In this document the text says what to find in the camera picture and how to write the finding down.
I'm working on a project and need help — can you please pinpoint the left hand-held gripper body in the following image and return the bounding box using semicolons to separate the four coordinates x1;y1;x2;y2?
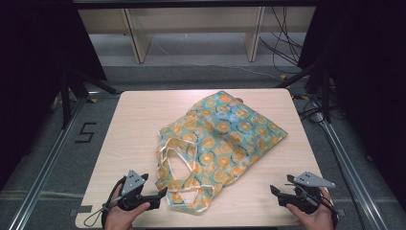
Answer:
109;170;161;212

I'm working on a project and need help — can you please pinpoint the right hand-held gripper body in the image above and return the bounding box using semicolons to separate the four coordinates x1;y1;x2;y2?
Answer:
278;171;336;215

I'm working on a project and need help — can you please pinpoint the orange-print teal shopping bag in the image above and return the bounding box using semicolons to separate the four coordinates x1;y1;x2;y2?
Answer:
154;90;289;216

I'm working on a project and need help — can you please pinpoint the person's left hand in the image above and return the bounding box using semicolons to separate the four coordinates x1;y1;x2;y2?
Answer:
103;184;151;230

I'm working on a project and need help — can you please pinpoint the person's right hand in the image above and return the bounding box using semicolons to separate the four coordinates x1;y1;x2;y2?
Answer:
285;187;335;230

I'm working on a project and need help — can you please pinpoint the black metal stand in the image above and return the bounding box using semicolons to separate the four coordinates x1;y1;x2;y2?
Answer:
275;58;332;125
59;67;119;129

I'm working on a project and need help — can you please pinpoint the dark curtain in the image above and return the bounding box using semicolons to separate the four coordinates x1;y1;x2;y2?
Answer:
0;0;108;193
297;0;406;209

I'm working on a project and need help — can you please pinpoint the light wooden shelf unit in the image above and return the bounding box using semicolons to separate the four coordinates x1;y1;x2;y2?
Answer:
77;5;318;64

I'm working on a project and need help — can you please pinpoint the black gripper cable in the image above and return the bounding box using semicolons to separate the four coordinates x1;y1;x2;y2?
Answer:
319;193;340;228
101;175;127;229

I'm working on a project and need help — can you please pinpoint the aluminium floor rail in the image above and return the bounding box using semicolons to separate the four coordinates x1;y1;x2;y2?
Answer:
7;98;88;230
318;120;390;230

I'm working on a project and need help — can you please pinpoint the grey looped cord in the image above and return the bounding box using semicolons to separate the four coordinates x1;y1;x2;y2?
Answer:
83;204;111;228

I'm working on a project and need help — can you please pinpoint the bundle of black floor cables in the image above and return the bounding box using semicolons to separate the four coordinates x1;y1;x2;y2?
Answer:
259;6;304;67

